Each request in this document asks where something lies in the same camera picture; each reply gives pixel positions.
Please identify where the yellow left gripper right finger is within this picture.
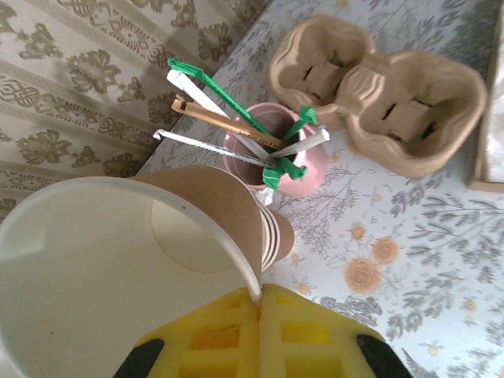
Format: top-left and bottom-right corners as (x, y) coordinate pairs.
(259, 282), (415, 378)

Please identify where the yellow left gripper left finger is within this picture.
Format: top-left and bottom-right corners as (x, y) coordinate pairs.
(112, 286), (261, 378)

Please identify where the brown paper cup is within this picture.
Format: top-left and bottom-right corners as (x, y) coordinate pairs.
(0, 165), (264, 378)

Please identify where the stack of brown paper cups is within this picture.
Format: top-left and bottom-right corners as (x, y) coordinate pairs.
(251, 188), (296, 273)

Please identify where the floral tablecloth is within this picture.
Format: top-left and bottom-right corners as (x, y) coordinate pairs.
(135, 0), (504, 378)

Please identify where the pink ceramic cup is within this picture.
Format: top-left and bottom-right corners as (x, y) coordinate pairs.
(222, 102), (330, 198)

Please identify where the white printed stick packet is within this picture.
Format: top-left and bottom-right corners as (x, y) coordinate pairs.
(152, 128), (279, 167)

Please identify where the brown stick packet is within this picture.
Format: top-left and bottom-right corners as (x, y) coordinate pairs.
(171, 93), (284, 150)

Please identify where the wooden tray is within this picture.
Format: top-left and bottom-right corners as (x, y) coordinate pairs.
(466, 0), (504, 194)

